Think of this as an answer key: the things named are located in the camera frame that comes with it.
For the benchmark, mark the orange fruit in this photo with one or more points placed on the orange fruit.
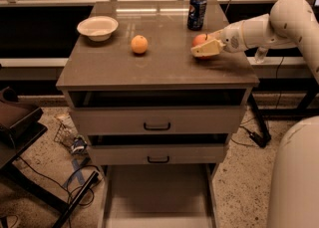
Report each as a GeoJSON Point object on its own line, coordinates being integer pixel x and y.
{"type": "Point", "coordinates": [139, 44]}

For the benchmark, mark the black table leg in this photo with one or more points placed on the black table leg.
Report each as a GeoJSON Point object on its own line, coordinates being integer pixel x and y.
{"type": "Point", "coordinates": [76, 200]}

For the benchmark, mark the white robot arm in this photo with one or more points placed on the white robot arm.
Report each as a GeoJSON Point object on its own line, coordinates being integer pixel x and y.
{"type": "Point", "coordinates": [294, 193]}

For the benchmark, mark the bottom grey drawer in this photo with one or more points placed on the bottom grey drawer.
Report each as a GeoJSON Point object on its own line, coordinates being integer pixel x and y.
{"type": "Point", "coordinates": [158, 196]}

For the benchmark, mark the dark office chair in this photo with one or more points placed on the dark office chair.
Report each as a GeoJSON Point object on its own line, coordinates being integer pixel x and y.
{"type": "Point", "coordinates": [19, 126]}

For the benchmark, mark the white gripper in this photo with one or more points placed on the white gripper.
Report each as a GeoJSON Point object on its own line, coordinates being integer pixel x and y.
{"type": "Point", "coordinates": [231, 39]}

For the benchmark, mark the middle grey drawer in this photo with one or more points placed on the middle grey drawer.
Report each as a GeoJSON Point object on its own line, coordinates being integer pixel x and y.
{"type": "Point", "coordinates": [158, 149]}

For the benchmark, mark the small wire basket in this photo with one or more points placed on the small wire basket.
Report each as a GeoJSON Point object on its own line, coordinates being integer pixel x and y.
{"type": "Point", "coordinates": [65, 135]}

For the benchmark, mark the red apple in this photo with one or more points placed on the red apple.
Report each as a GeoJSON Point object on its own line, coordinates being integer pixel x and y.
{"type": "Point", "coordinates": [199, 39]}

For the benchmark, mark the black power adapter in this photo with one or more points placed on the black power adapter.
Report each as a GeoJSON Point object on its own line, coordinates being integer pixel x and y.
{"type": "Point", "coordinates": [259, 140]}

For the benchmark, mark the grey drawer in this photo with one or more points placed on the grey drawer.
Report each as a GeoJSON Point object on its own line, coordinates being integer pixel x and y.
{"type": "Point", "coordinates": [158, 111]}
{"type": "Point", "coordinates": [158, 196]}
{"type": "Point", "coordinates": [158, 149]}

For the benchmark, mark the top grey drawer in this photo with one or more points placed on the top grey drawer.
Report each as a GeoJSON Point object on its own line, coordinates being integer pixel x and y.
{"type": "Point", "coordinates": [158, 111]}

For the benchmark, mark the blue pepsi can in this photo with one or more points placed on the blue pepsi can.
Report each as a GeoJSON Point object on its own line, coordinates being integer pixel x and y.
{"type": "Point", "coordinates": [196, 13]}

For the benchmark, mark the white paper bowl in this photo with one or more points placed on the white paper bowl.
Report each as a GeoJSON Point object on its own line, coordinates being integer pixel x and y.
{"type": "Point", "coordinates": [98, 28]}

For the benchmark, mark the clear plastic water bottle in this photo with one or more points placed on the clear plastic water bottle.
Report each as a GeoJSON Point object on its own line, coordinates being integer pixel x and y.
{"type": "Point", "coordinates": [260, 55]}

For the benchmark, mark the grey drawer cabinet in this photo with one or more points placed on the grey drawer cabinet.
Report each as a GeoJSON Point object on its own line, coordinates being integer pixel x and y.
{"type": "Point", "coordinates": [167, 64]}

